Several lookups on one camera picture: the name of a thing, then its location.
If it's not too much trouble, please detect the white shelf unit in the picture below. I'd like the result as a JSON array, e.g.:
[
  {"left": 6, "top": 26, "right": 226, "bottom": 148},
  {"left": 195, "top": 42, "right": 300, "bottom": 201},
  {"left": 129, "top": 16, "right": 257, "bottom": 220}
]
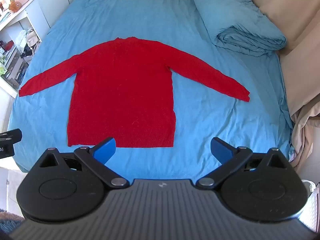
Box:
[{"left": 0, "top": 0, "right": 50, "bottom": 98}]

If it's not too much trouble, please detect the blue shag rug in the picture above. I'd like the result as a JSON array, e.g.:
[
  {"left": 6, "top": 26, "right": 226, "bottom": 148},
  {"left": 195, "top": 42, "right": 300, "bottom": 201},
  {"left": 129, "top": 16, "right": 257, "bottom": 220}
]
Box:
[{"left": 0, "top": 210, "right": 25, "bottom": 233}]

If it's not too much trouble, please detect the white plastic bag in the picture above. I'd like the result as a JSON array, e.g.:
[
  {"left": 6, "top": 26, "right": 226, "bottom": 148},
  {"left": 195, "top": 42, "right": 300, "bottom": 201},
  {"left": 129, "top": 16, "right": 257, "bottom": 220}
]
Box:
[{"left": 15, "top": 29, "right": 28, "bottom": 47}]

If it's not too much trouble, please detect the white keyboard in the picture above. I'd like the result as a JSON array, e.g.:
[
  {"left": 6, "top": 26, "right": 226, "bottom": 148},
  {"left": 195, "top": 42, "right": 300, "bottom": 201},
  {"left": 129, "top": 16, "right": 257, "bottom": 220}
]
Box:
[{"left": 301, "top": 182, "right": 320, "bottom": 232}]

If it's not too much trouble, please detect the red sweater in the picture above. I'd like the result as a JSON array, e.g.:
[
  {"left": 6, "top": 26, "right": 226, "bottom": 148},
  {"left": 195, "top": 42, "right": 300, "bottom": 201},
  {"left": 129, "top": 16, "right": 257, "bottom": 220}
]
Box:
[{"left": 19, "top": 37, "right": 251, "bottom": 148}]

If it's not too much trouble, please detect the white wardrobe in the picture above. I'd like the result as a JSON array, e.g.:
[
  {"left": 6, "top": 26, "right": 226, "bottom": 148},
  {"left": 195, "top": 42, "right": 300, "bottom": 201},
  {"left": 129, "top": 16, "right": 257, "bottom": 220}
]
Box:
[{"left": 35, "top": 0, "right": 77, "bottom": 29}]

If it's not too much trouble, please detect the rolled blue duvet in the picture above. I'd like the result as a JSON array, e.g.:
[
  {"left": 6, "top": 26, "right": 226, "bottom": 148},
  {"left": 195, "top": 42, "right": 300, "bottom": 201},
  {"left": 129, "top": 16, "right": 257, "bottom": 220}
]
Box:
[{"left": 190, "top": 0, "right": 287, "bottom": 57}]

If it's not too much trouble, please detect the beige curtain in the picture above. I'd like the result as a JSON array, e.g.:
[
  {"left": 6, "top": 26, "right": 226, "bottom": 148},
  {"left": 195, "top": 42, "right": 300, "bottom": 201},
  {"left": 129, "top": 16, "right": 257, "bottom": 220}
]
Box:
[{"left": 244, "top": 0, "right": 320, "bottom": 173}]

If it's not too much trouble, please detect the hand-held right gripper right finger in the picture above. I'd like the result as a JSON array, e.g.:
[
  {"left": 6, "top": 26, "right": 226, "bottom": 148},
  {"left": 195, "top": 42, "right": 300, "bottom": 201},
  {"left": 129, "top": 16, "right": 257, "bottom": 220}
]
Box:
[{"left": 196, "top": 137, "right": 293, "bottom": 188}]

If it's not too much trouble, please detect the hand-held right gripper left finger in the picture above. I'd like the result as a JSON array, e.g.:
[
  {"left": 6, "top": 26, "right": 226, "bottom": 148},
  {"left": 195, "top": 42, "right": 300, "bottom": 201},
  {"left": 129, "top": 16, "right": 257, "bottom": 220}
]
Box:
[{"left": 35, "top": 137, "right": 130, "bottom": 188}]

